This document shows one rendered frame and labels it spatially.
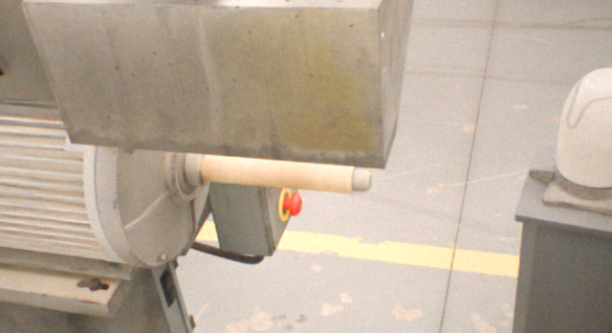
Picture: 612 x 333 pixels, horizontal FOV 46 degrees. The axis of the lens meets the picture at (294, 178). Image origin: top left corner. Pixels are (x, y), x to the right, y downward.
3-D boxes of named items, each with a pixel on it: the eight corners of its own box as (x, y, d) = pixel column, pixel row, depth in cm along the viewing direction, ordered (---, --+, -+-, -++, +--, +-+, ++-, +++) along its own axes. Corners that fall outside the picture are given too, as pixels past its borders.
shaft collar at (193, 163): (179, 167, 85) (192, 139, 87) (190, 192, 88) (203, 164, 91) (195, 169, 84) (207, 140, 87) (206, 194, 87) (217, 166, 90)
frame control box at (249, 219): (140, 287, 128) (100, 169, 113) (187, 210, 144) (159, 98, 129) (271, 306, 121) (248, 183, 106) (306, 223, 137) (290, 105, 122)
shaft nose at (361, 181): (350, 181, 80) (355, 165, 82) (353, 195, 82) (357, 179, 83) (368, 183, 80) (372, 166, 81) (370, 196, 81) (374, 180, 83)
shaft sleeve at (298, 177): (199, 168, 85) (207, 148, 87) (206, 186, 87) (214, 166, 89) (349, 182, 80) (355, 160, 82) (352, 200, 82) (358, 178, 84)
